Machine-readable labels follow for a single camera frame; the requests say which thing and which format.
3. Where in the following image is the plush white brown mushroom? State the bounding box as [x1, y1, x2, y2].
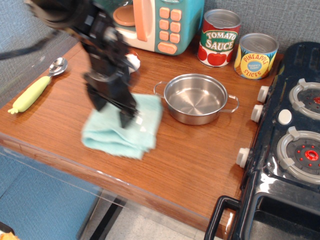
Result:
[125, 50, 141, 74]

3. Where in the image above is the black toy stove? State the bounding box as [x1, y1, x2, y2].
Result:
[205, 41, 320, 240]

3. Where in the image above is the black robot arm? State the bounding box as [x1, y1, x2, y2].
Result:
[26, 0, 138, 128]

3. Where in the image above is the light teal napkin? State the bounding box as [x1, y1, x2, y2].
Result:
[81, 93, 163, 160]

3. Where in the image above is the small stainless steel pot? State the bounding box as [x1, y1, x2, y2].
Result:
[153, 73, 240, 126]

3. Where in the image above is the spoon with green handle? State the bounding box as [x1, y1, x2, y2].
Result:
[7, 57, 68, 115]

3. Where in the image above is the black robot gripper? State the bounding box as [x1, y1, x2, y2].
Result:
[83, 44, 137, 128]

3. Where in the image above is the teal toy microwave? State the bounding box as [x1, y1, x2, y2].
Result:
[97, 0, 205, 56]

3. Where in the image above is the orange object at corner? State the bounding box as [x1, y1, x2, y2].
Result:
[0, 222, 20, 240]

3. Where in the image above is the pineapple slices can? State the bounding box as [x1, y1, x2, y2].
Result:
[234, 33, 279, 80]

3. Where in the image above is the tomato sauce can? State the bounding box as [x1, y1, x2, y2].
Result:
[197, 9, 242, 67]

